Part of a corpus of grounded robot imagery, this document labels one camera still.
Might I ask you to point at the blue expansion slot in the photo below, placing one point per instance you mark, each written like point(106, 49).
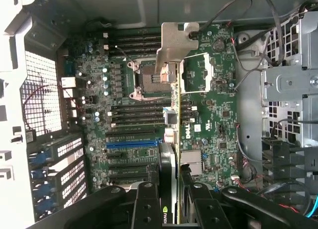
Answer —
point(131, 143)

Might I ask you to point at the metal drive cage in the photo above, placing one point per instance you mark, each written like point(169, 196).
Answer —
point(285, 82)

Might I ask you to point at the black ribbed plastic holder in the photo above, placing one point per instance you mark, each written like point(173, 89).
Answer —
point(285, 159)

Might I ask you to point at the blue card retention clip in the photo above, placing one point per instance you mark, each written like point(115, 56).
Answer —
point(38, 158)

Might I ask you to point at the metal socket cover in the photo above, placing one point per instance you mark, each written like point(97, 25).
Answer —
point(198, 72)

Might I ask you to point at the black expansion slot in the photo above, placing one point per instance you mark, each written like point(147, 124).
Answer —
point(131, 133)

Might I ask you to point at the grey chipset heatsink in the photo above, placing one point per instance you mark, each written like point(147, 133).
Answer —
point(191, 159)

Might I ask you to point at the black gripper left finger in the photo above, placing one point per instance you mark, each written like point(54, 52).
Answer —
point(146, 209)

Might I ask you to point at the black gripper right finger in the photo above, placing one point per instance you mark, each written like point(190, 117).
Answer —
point(206, 211)

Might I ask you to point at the CPU socket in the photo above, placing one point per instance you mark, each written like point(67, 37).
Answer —
point(146, 77)

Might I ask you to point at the green motherboard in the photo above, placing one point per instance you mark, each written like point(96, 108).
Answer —
point(218, 109)

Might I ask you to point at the coin cell battery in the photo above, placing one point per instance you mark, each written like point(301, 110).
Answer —
point(219, 45)

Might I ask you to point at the open PC case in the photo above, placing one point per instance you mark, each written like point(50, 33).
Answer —
point(15, 65)

